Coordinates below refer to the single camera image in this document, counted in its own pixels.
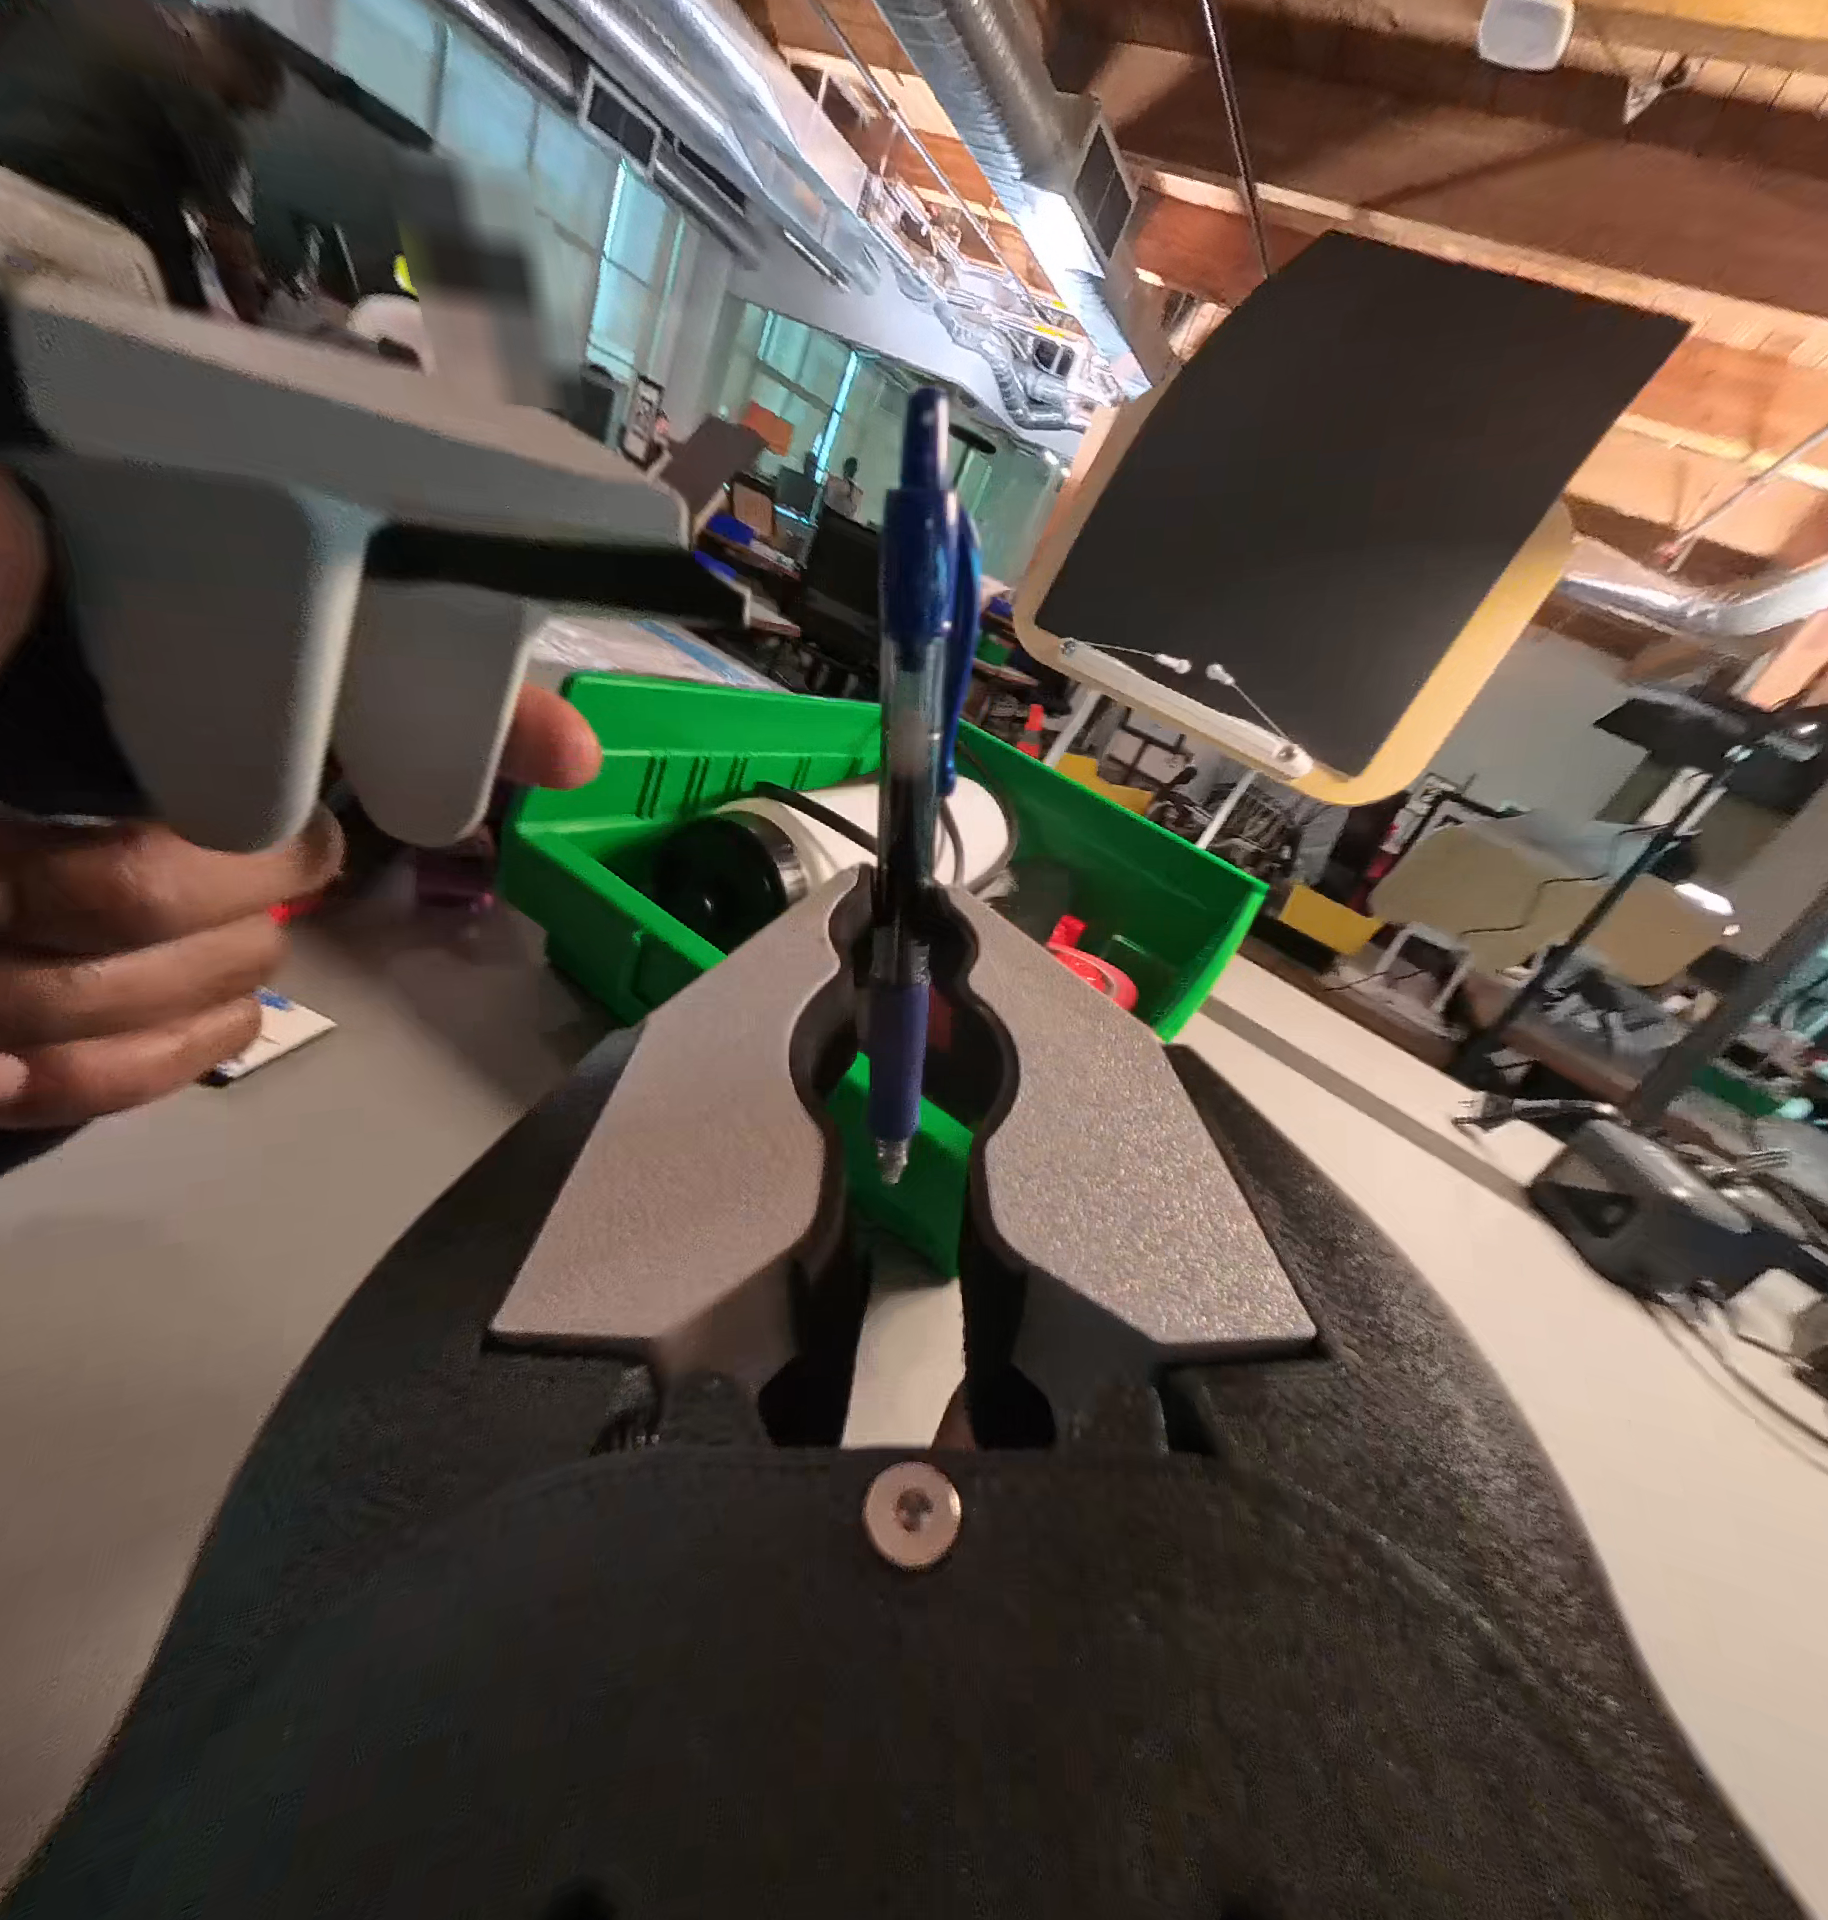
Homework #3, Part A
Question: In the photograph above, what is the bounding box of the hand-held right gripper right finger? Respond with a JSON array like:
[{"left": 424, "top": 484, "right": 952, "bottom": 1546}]
[{"left": 942, "top": 891, "right": 1325, "bottom": 1395}]

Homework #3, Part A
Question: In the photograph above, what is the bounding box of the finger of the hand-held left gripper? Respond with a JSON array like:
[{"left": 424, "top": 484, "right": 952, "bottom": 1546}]
[
  {"left": 46, "top": 491, "right": 551, "bottom": 857},
  {"left": 9, "top": 284, "right": 753, "bottom": 624}
]

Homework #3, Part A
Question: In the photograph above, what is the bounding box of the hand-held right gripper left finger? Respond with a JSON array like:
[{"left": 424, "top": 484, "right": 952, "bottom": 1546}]
[{"left": 489, "top": 880, "right": 871, "bottom": 1395}]

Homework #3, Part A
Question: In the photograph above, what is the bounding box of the green plastic bin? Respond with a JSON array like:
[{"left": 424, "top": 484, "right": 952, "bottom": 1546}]
[{"left": 494, "top": 676, "right": 1275, "bottom": 1282}]

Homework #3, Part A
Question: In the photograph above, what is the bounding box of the blue handled tool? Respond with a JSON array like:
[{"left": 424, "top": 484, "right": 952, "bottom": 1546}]
[{"left": 860, "top": 383, "right": 988, "bottom": 1184}]

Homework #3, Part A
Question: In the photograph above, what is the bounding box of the person's left hand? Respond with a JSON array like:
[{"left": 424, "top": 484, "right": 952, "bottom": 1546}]
[{"left": 0, "top": 451, "right": 604, "bottom": 1138}]

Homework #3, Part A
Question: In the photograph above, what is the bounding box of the red round tool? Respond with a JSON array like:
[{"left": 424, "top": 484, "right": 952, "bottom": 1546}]
[{"left": 1040, "top": 914, "right": 1143, "bottom": 1026}]

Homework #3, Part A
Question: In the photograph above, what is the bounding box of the white card with blue print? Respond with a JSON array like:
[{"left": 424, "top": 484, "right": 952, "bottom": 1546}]
[{"left": 207, "top": 992, "right": 345, "bottom": 1089}]

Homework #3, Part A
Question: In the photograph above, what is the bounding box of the white cylinder with black cap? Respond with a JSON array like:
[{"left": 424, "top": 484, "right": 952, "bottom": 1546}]
[{"left": 646, "top": 784, "right": 1014, "bottom": 941}]

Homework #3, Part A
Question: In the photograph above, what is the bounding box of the printed paper sheet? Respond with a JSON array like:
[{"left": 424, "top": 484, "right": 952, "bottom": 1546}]
[{"left": 538, "top": 613, "right": 787, "bottom": 696}]

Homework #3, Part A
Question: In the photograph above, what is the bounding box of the pale yellow board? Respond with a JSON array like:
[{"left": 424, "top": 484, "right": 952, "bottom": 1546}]
[{"left": 1359, "top": 815, "right": 1733, "bottom": 1014}]

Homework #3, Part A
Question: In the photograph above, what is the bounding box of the grey metal box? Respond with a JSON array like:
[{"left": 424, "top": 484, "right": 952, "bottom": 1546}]
[{"left": 1529, "top": 1115, "right": 1764, "bottom": 1296}]

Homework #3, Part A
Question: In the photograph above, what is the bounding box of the black monitor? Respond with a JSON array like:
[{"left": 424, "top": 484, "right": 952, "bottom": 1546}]
[{"left": 798, "top": 508, "right": 897, "bottom": 683}]

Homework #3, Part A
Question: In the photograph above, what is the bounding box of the black panel with pale rim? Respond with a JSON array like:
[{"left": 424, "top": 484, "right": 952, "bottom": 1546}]
[{"left": 1012, "top": 230, "right": 1699, "bottom": 810}]

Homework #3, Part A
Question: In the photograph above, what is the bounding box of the white ceiling sensor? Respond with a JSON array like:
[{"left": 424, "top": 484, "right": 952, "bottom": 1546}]
[{"left": 1477, "top": 0, "right": 1581, "bottom": 71}]

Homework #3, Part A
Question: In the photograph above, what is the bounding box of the black cable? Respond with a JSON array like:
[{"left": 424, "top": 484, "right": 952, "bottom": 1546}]
[{"left": 740, "top": 779, "right": 906, "bottom": 877}]

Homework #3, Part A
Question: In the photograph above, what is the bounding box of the large silver air duct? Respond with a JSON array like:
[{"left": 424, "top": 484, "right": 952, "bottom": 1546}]
[{"left": 877, "top": 0, "right": 1161, "bottom": 400}]

